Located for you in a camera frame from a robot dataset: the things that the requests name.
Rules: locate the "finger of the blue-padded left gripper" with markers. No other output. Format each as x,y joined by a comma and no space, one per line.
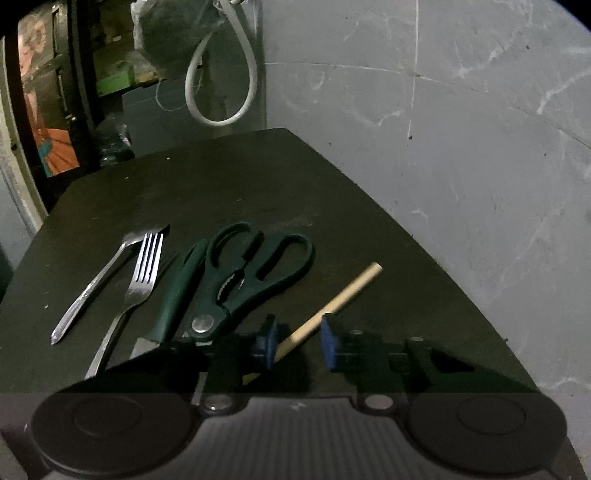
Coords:
230,363

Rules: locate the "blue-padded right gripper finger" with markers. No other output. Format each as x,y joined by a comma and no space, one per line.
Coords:
366,361

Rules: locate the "silver fork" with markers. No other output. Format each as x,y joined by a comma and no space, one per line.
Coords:
139,289

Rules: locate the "silver spoon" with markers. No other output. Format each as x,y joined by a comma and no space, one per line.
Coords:
73,310

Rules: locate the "table knife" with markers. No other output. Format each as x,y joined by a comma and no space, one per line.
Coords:
187,266

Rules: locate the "green box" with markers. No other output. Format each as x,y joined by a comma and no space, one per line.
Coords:
115,82

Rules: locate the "grey plastic bag hanging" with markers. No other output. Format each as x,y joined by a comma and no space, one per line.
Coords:
166,33

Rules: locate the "black handled scissors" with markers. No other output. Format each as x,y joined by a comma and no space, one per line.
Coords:
243,268

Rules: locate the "door frame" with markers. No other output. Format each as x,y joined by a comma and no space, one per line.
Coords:
15,168

